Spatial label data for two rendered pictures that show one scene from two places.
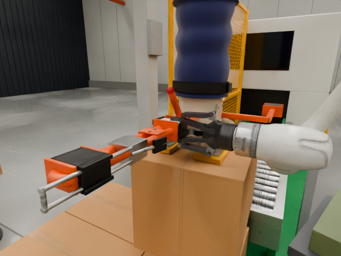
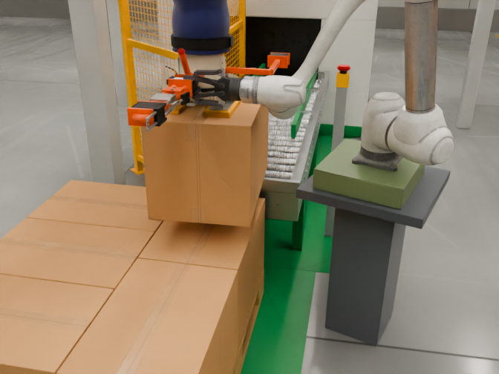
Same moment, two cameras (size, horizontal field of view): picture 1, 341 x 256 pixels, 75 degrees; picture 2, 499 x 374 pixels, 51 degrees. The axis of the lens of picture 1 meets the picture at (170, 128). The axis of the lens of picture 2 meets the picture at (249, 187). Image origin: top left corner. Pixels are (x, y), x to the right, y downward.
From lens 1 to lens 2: 1.14 m
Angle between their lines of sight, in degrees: 19
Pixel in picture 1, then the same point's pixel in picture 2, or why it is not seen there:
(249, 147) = (252, 94)
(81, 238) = (71, 235)
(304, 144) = (286, 88)
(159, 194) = (174, 153)
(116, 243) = (118, 231)
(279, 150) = (272, 94)
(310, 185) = not seen: hidden behind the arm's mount
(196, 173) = (210, 126)
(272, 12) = not seen: outside the picture
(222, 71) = (223, 26)
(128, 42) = not seen: outside the picture
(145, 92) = (90, 36)
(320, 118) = (306, 68)
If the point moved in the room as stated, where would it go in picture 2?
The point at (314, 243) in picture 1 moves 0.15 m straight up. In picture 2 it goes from (316, 180) to (318, 145)
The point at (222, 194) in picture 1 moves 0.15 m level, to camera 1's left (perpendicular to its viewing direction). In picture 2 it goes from (235, 141) to (192, 145)
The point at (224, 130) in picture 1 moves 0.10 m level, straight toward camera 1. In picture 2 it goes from (232, 83) to (233, 92)
